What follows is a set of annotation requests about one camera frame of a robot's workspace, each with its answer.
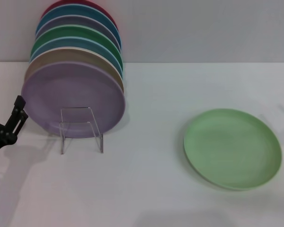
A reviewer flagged light green plate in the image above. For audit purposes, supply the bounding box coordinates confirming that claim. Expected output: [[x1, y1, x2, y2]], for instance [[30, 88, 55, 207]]
[[183, 108, 283, 191]]

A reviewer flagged clear acrylic plate rack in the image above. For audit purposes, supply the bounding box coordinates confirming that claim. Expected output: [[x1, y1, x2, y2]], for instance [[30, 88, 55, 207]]
[[59, 106, 104, 155]]

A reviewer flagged lilac plate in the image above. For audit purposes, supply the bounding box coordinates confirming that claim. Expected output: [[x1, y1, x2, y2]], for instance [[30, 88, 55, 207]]
[[21, 59, 126, 139]]

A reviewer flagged beige plate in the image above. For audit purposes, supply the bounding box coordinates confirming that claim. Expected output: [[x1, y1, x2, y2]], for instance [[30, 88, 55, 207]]
[[24, 46, 125, 92]]

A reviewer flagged light blue plate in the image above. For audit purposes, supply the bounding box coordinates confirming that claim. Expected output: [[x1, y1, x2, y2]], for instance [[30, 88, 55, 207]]
[[29, 36, 124, 76]]

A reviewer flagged dark green plate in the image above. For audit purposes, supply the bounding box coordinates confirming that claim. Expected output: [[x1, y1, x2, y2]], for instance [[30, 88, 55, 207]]
[[30, 24, 123, 67]]

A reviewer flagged grey purple plate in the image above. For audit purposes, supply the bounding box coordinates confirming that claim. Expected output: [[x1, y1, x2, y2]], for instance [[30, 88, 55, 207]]
[[35, 15, 122, 52]]

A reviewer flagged maroon plate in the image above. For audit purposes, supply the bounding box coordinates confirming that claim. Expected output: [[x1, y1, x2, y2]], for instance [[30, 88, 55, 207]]
[[40, 0, 119, 31]]

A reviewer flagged teal plate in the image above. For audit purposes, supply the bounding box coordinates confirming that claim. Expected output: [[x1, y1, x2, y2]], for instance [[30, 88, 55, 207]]
[[35, 3, 120, 44]]

